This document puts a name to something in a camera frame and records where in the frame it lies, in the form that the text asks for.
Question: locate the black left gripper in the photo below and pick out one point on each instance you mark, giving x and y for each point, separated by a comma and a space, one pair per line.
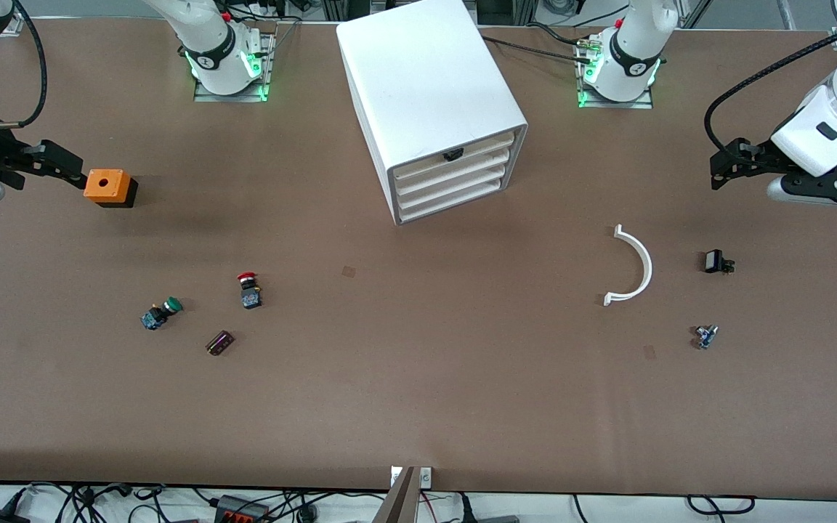
758, 160

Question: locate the red push button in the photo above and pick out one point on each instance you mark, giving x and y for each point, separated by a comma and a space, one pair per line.
250, 294

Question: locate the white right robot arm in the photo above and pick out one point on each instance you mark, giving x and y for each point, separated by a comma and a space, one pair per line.
204, 36

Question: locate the green push button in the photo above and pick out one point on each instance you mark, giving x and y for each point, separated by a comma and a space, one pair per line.
160, 314

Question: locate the white latch drawer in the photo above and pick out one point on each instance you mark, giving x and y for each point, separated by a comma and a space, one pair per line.
484, 147

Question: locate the orange box with hole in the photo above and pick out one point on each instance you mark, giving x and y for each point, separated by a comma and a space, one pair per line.
110, 185

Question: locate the small black component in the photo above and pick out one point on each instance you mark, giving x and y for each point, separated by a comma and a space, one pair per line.
714, 261

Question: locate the small blue component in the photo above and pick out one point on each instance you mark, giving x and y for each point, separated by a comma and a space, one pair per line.
705, 337

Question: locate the small purple block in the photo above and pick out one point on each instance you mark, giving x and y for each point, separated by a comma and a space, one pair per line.
219, 343

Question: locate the black cabinet latch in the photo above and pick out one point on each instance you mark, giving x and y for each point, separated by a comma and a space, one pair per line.
453, 155

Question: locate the black orange power strip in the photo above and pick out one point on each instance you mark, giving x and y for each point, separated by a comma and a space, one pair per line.
240, 510

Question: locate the white curved bracket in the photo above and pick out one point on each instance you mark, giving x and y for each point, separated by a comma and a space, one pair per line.
645, 265

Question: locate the white mount bracket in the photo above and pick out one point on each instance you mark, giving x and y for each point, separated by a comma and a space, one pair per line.
426, 476
395, 476

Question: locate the grey camera post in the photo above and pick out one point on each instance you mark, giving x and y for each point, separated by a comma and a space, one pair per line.
398, 505

